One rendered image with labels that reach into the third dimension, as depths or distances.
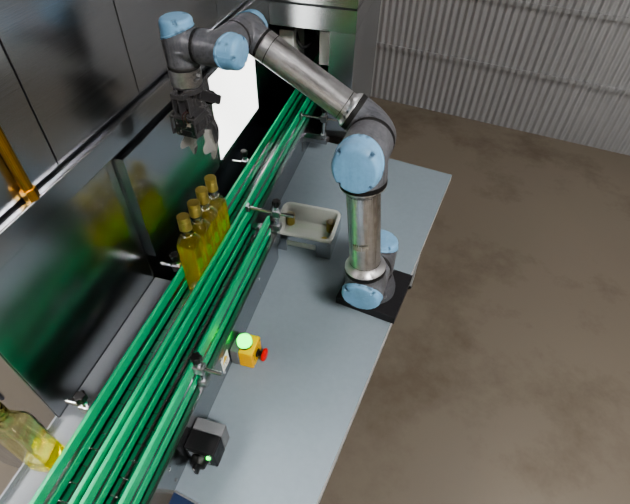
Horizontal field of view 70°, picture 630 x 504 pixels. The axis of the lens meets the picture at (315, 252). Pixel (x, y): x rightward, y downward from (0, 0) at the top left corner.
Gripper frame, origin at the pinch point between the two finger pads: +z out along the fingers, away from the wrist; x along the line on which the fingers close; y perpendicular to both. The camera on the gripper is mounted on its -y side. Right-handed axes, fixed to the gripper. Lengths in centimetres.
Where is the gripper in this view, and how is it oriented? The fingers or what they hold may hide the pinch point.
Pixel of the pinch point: (204, 150)
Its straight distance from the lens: 130.9
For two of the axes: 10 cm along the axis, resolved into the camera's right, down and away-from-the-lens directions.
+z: -0.2, 6.9, 7.2
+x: 9.4, 2.6, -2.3
